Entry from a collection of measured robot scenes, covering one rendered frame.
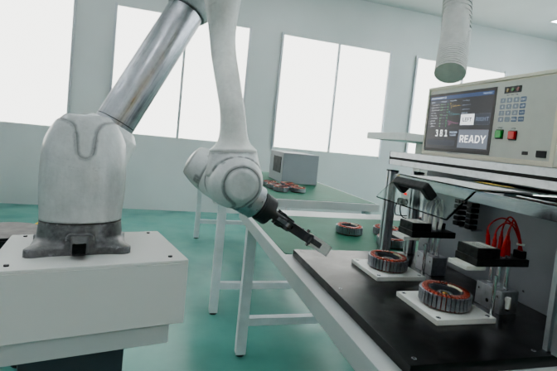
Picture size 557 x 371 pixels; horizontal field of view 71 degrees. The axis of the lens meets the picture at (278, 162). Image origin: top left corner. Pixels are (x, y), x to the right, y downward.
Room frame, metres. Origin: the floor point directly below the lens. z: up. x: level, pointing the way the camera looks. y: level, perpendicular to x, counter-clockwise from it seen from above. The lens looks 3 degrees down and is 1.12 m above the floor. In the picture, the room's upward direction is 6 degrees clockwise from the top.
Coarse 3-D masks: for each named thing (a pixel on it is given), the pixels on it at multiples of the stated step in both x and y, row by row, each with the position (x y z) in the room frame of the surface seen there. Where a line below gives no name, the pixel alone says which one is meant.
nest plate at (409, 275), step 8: (360, 264) 1.10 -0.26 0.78; (368, 264) 1.11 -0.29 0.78; (368, 272) 1.05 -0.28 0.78; (376, 272) 1.04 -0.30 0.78; (384, 272) 1.05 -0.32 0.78; (392, 272) 1.06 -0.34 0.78; (400, 272) 1.06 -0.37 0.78; (408, 272) 1.07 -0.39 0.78; (416, 272) 1.08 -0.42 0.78; (376, 280) 1.01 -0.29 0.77; (384, 280) 1.02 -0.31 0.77; (392, 280) 1.02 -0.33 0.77; (400, 280) 1.03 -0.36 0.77; (408, 280) 1.04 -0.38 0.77; (416, 280) 1.04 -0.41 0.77; (424, 280) 1.05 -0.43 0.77
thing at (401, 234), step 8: (400, 224) 1.14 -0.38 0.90; (408, 224) 1.10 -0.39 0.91; (416, 224) 1.09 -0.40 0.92; (424, 224) 1.09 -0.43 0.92; (392, 232) 1.14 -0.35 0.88; (400, 232) 1.13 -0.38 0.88; (408, 232) 1.10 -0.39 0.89; (416, 232) 1.08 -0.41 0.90; (424, 232) 1.09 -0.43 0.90; (432, 232) 1.10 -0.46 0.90; (440, 232) 1.11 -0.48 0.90; (448, 232) 1.12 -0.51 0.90; (432, 240) 1.14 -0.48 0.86; (440, 240) 1.12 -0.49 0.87; (432, 248) 1.14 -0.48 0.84
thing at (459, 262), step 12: (456, 252) 0.91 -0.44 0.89; (468, 252) 0.88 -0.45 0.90; (480, 252) 0.85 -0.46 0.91; (492, 252) 0.86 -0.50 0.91; (456, 264) 0.88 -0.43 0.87; (468, 264) 0.86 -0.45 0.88; (480, 264) 0.85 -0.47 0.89; (492, 264) 0.86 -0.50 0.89; (504, 264) 0.87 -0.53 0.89; (516, 264) 0.88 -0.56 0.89; (528, 264) 0.89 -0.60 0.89; (492, 276) 0.93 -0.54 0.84; (504, 276) 0.89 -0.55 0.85; (504, 288) 0.88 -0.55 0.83
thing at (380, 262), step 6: (372, 252) 1.11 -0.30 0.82; (378, 252) 1.13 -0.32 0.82; (384, 252) 1.14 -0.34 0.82; (390, 252) 1.14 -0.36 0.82; (372, 258) 1.08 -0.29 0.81; (378, 258) 1.07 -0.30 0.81; (384, 258) 1.06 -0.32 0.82; (390, 258) 1.11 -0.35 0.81; (396, 258) 1.11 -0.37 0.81; (402, 258) 1.08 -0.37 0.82; (408, 258) 1.10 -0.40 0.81; (372, 264) 1.08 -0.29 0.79; (378, 264) 1.06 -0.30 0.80; (384, 264) 1.05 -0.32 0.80; (390, 264) 1.05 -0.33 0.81; (396, 264) 1.05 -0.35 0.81; (402, 264) 1.05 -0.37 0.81; (384, 270) 1.05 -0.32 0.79; (390, 270) 1.05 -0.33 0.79; (396, 270) 1.05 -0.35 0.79; (402, 270) 1.06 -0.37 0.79
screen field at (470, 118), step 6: (462, 114) 1.07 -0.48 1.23; (468, 114) 1.04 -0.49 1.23; (474, 114) 1.02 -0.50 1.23; (480, 114) 1.01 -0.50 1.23; (486, 114) 0.99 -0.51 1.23; (462, 120) 1.07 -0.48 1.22; (468, 120) 1.04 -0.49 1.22; (474, 120) 1.02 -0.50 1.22; (480, 120) 1.00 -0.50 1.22; (486, 120) 0.98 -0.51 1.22
